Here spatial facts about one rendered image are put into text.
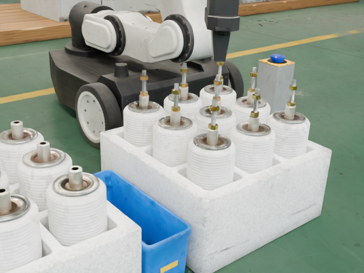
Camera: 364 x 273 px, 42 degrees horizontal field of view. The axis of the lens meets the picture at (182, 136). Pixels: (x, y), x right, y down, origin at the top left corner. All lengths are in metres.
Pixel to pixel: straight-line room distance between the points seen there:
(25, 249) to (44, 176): 0.16
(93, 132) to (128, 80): 0.20
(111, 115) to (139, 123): 0.32
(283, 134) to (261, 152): 0.10
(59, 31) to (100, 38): 1.27
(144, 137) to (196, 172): 0.21
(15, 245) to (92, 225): 0.13
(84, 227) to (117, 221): 0.07
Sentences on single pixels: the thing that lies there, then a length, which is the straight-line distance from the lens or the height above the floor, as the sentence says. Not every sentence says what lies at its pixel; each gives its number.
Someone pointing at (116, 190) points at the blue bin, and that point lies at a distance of 1.11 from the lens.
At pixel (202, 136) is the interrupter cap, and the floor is 0.25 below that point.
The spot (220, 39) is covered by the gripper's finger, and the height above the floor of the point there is 0.46.
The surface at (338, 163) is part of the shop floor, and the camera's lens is 1.52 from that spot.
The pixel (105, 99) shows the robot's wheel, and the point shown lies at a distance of 1.41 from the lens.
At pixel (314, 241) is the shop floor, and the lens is 1.14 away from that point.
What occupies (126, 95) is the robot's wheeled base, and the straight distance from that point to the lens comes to 1.43.
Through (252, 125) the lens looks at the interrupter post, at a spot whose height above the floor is 0.26.
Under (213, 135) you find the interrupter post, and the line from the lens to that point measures 0.93.
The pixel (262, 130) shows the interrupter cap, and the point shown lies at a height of 0.25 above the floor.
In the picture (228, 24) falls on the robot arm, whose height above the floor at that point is 0.49.
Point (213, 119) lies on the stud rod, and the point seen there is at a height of 0.30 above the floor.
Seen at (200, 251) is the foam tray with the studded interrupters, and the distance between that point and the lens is 0.96.
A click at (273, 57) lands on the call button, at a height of 0.33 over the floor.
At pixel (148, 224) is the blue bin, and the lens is 1.04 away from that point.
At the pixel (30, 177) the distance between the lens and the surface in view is 0.86.
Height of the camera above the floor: 0.64
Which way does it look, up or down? 24 degrees down
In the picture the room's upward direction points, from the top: 2 degrees clockwise
